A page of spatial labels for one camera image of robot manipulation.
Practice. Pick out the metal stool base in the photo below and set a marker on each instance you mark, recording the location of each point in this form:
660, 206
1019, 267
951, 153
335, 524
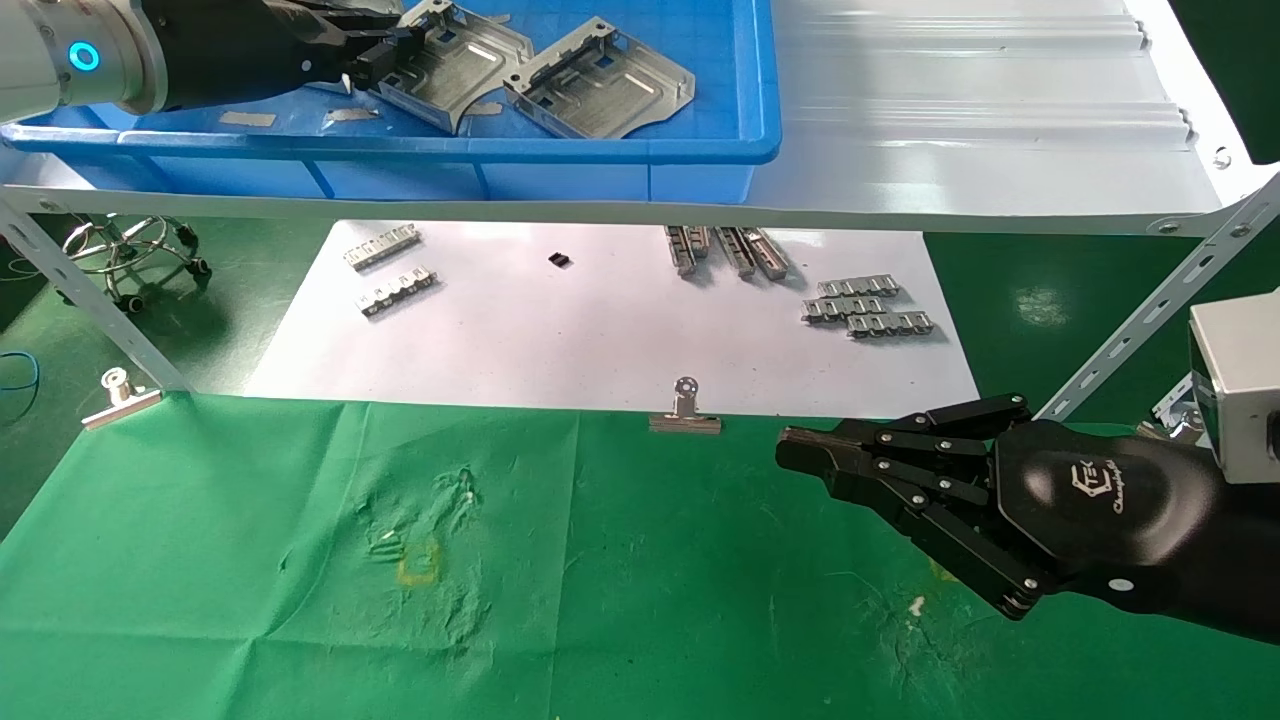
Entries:
128, 245

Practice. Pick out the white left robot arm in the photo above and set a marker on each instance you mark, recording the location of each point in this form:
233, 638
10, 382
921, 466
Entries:
60, 55

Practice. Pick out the white metal shelf deck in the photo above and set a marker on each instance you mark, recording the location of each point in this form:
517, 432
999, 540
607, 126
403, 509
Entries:
950, 110

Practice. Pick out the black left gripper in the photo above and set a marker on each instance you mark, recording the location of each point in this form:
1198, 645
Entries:
230, 50

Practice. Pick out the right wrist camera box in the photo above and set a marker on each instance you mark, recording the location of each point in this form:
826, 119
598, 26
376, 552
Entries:
1240, 390

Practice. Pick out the small notched metal strip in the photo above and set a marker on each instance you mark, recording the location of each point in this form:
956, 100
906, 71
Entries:
842, 309
890, 325
381, 246
397, 291
858, 288

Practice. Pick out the short metal rail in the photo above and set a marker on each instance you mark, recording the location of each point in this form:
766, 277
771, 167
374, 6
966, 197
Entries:
736, 253
701, 241
768, 254
681, 252

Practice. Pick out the white paper sheet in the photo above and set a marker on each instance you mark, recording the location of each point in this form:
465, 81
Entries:
580, 330

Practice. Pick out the green table cloth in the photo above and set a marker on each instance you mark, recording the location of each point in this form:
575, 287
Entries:
500, 580

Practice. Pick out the perforated grey shelf post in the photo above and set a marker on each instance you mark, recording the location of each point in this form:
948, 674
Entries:
100, 300
1160, 305

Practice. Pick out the blue plastic bin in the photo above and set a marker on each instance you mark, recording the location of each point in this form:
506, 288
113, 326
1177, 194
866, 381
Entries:
620, 150

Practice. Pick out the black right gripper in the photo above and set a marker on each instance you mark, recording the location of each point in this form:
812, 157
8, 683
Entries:
1110, 510

